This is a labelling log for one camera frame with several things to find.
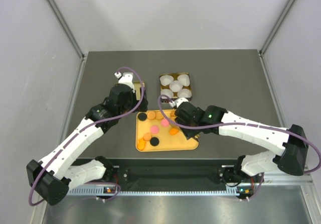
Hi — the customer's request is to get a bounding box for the orange dotted biscuit left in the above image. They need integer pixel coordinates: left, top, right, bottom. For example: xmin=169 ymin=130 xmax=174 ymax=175
xmin=147 ymin=111 xmax=156 ymax=120

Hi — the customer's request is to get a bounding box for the orange fish cookie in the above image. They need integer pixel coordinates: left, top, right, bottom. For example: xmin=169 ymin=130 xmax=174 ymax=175
xmin=136 ymin=138 xmax=146 ymax=151
xmin=169 ymin=128 xmax=180 ymax=136

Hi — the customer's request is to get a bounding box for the square cookie tin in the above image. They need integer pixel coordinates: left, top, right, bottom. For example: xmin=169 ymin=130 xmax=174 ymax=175
xmin=159 ymin=72 xmax=193 ymax=101

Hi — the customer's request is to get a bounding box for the centre white paper cup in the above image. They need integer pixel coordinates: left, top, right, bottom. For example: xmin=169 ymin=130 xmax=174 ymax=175
xmin=169 ymin=80 xmax=183 ymax=92

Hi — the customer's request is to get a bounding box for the front-left white paper cup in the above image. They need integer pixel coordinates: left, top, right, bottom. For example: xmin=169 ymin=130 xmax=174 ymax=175
xmin=160 ymin=89 xmax=174 ymax=98

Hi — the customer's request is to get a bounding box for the aluminium frame post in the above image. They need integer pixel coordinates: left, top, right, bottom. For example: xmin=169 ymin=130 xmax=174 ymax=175
xmin=45 ymin=0 xmax=85 ymax=59
xmin=258 ymin=0 xmax=297 ymax=57

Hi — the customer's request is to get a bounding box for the back-left white paper cup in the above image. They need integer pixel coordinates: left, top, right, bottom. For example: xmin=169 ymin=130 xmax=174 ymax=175
xmin=159 ymin=74 xmax=174 ymax=86

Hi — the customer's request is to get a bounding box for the black sandwich cookie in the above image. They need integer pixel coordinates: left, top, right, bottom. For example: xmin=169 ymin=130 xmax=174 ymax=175
xmin=149 ymin=137 xmax=159 ymax=147
xmin=137 ymin=113 xmax=147 ymax=122

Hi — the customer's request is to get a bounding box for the gold tin lid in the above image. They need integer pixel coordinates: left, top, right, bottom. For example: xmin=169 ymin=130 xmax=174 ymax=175
xmin=133 ymin=81 xmax=146 ymax=102

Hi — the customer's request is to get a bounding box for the left aluminium frame post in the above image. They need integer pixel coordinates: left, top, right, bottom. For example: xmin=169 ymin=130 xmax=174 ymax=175
xmin=45 ymin=0 xmax=85 ymax=59

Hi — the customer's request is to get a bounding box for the pink sandwich cookie lower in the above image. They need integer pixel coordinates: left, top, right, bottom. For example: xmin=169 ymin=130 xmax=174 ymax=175
xmin=150 ymin=125 xmax=159 ymax=135

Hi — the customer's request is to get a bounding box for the black sandwich cookie top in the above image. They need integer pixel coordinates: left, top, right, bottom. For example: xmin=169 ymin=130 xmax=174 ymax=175
xmin=137 ymin=113 xmax=147 ymax=122

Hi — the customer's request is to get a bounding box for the back-right white paper cup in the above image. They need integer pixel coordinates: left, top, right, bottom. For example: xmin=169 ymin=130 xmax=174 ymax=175
xmin=177 ymin=74 xmax=190 ymax=87

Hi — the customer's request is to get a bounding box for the black sandwich cookie bottom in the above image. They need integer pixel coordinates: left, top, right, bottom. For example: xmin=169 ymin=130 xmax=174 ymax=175
xmin=149 ymin=137 xmax=159 ymax=147

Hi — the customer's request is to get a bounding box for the orange dotted biscuit right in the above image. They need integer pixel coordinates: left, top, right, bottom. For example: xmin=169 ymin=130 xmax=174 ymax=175
xmin=155 ymin=111 xmax=164 ymax=120

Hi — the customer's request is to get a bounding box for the right aluminium frame post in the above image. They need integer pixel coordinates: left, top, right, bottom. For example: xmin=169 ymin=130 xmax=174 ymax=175
xmin=258 ymin=0 xmax=297 ymax=57

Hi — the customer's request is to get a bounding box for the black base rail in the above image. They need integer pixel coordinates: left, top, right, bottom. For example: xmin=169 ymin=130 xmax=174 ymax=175
xmin=68 ymin=159 xmax=263 ymax=199

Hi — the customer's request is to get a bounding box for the orange fish cookie left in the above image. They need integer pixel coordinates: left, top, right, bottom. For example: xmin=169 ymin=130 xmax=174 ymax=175
xmin=136 ymin=138 xmax=146 ymax=151

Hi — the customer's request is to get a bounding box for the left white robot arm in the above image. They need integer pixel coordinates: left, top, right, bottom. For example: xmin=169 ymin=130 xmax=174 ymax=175
xmin=26 ymin=67 xmax=148 ymax=206

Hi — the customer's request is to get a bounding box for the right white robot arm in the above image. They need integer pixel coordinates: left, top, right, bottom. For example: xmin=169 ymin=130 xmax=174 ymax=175
xmin=171 ymin=98 xmax=308 ymax=182

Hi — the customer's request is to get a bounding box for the peach round scalloped cookie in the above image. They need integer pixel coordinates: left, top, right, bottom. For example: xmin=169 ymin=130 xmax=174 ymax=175
xmin=143 ymin=133 xmax=152 ymax=142

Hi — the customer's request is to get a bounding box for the orange dotted biscuit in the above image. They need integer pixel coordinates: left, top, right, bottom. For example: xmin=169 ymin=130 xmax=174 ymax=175
xmin=155 ymin=111 xmax=164 ymax=120
xmin=147 ymin=111 xmax=156 ymax=120

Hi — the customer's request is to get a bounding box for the orange fish cookie right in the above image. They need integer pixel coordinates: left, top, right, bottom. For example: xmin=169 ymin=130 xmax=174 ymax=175
xmin=169 ymin=128 xmax=180 ymax=136

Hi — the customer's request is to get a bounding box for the yellow plastic tray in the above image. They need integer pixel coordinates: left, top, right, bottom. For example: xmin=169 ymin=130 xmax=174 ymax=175
xmin=135 ymin=110 xmax=199 ymax=152

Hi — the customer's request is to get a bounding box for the front-right white paper cup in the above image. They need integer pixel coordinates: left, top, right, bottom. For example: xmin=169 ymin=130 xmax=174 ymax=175
xmin=177 ymin=88 xmax=192 ymax=98

